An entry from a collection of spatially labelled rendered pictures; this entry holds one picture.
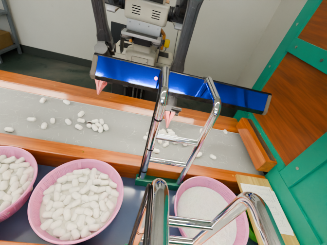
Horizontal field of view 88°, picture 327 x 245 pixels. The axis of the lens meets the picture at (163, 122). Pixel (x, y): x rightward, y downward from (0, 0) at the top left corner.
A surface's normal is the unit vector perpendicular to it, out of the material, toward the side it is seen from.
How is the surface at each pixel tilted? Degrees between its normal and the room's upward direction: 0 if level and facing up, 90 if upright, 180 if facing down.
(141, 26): 90
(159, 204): 13
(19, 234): 0
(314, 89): 90
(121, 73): 58
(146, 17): 98
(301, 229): 90
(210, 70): 90
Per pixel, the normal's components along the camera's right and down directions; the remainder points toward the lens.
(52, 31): -0.04, 0.64
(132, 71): 0.10, 0.15
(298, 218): -0.98, -0.18
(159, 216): 0.00, -0.77
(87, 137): 0.22, -0.74
